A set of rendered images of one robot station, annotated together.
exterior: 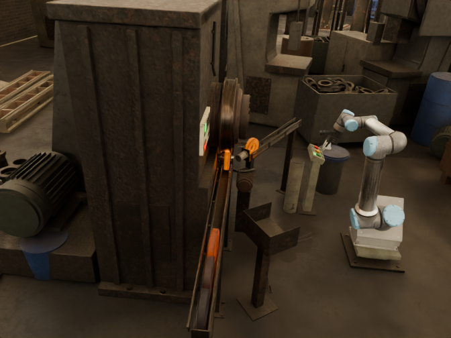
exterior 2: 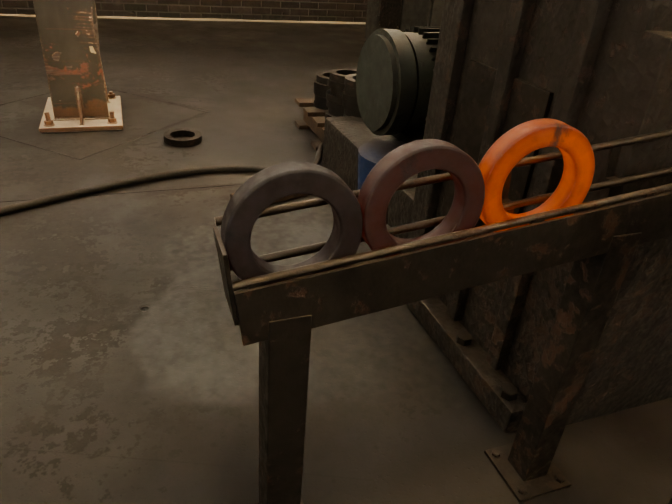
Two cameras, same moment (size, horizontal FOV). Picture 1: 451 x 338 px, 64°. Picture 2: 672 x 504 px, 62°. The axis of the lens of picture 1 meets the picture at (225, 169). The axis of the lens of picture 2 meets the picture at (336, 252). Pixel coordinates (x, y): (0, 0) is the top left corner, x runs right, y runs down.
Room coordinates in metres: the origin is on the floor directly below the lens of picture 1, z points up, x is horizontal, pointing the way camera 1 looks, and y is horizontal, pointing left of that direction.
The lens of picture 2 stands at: (0.83, -0.54, 0.98)
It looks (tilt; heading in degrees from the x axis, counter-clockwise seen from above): 30 degrees down; 65
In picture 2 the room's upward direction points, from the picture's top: 5 degrees clockwise
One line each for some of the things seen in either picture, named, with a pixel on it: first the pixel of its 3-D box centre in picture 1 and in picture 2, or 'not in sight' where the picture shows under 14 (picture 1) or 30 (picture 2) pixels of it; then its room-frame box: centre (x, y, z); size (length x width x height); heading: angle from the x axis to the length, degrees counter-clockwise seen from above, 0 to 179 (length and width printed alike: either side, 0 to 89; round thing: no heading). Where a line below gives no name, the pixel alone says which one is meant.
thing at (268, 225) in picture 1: (264, 265); not in sight; (1.62, -0.27, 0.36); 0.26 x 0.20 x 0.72; 32
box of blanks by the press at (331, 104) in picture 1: (337, 110); not in sight; (4.51, -1.42, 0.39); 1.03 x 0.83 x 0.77; 102
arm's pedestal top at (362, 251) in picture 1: (373, 242); not in sight; (2.22, -1.20, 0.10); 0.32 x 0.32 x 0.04; 86
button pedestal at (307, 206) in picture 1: (311, 180); not in sight; (2.77, -0.78, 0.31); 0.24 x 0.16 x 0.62; 177
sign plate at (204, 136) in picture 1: (205, 130); not in sight; (1.80, 0.12, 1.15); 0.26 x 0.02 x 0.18; 177
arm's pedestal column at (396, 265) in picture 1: (371, 248); not in sight; (2.22, -1.20, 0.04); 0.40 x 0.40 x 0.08; 86
